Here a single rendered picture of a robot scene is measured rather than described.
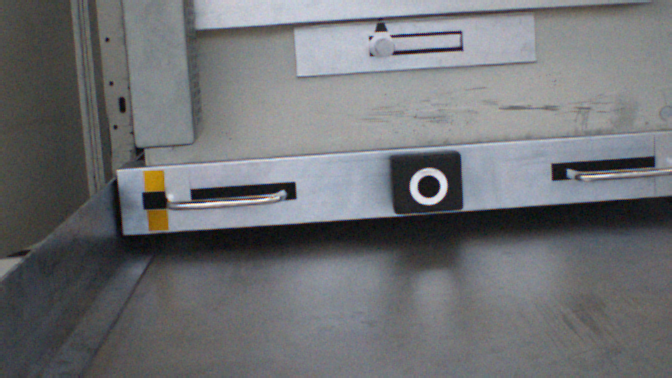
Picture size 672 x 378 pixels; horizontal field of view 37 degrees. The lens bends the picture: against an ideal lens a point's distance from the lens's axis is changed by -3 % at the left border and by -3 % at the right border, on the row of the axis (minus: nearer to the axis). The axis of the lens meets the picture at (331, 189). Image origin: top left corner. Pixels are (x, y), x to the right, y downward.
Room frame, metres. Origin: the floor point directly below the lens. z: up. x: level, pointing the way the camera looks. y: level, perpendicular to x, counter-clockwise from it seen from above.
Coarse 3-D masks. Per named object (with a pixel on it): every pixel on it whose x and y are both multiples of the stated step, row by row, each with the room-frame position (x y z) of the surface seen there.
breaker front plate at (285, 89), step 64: (256, 64) 0.90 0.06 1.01; (320, 64) 0.90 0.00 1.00; (384, 64) 0.90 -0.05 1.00; (448, 64) 0.90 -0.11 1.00; (512, 64) 0.90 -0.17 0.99; (576, 64) 0.91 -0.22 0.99; (640, 64) 0.91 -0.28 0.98; (256, 128) 0.90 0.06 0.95; (320, 128) 0.90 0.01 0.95; (384, 128) 0.90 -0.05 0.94; (448, 128) 0.90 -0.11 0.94; (512, 128) 0.91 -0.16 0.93; (576, 128) 0.91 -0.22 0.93; (640, 128) 0.91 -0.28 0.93
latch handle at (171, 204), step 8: (280, 192) 0.87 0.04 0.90; (288, 192) 0.88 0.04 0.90; (168, 200) 0.87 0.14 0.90; (192, 200) 0.85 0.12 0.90; (200, 200) 0.85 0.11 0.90; (208, 200) 0.85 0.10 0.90; (216, 200) 0.85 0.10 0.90; (224, 200) 0.85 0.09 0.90; (232, 200) 0.85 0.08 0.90; (240, 200) 0.85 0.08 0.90; (248, 200) 0.85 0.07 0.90; (256, 200) 0.85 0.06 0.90; (264, 200) 0.85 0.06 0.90; (272, 200) 0.85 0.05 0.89; (280, 200) 0.86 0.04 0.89; (168, 208) 0.86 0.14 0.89; (176, 208) 0.85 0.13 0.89; (184, 208) 0.85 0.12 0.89; (192, 208) 0.85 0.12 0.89; (200, 208) 0.85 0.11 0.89; (208, 208) 0.85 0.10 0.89; (216, 208) 0.85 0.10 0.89
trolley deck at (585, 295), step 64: (192, 256) 0.88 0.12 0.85; (256, 256) 0.86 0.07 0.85; (320, 256) 0.84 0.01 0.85; (384, 256) 0.83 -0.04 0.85; (448, 256) 0.81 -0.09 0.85; (512, 256) 0.80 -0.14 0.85; (576, 256) 0.78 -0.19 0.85; (640, 256) 0.77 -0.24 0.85; (128, 320) 0.69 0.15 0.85; (192, 320) 0.68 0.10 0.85; (256, 320) 0.67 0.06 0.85; (320, 320) 0.66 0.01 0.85; (384, 320) 0.65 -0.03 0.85; (448, 320) 0.64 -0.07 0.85; (512, 320) 0.63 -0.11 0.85; (576, 320) 0.62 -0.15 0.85; (640, 320) 0.61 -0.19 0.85
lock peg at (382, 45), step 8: (376, 24) 0.90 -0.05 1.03; (384, 24) 0.90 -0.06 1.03; (376, 32) 0.90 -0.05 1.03; (376, 40) 0.90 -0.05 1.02; (384, 40) 0.85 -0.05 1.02; (392, 40) 0.90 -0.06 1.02; (376, 48) 0.87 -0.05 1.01; (384, 48) 0.85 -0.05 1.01; (392, 48) 0.85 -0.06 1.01; (376, 56) 0.90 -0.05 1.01; (384, 56) 0.90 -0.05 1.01
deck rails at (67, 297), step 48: (96, 192) 0.83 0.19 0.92; (48, 240) 0.66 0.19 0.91; (96, 240) 0.80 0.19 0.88; (144, 240) 0.94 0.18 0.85; (0, 288) 0.54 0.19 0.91; (48, 288) 0.64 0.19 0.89; (96, 288) 0.77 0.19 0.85; (0, 336) 0.53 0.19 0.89; (48, 336) 0.63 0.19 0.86; (96, 336) 0.64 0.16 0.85
